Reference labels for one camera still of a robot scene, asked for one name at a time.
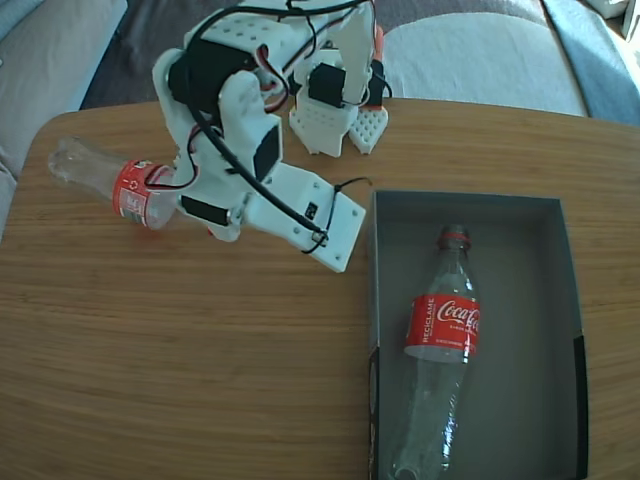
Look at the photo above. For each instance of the grey cardboard box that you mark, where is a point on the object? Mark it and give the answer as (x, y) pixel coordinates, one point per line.
(525, 250)

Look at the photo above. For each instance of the dark grey rug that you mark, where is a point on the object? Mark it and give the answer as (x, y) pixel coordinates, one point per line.
(140, 50)

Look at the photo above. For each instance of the blue grey blanket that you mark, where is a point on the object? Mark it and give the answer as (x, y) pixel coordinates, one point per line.
(600, 60)

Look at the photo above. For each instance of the orange black table clamp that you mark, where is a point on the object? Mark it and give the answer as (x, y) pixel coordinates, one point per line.
(382, 82)

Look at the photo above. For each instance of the clear bottle with red label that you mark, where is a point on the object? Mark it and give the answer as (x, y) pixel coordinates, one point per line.
(442, 325)
(130, 195)

